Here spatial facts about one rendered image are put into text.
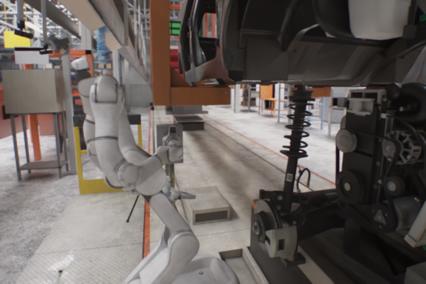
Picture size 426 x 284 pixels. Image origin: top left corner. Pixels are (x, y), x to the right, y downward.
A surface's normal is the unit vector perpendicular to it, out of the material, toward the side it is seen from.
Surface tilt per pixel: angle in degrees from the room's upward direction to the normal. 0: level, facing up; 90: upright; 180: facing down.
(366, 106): 90
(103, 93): 74
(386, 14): 90
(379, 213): 90
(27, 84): 90
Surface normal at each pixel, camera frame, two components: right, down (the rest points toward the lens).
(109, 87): 0.44, -0.34
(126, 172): 0.77, -0.25
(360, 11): -0.95, 0.21
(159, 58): 0.24, 0.14
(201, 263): 0.38, -0.15
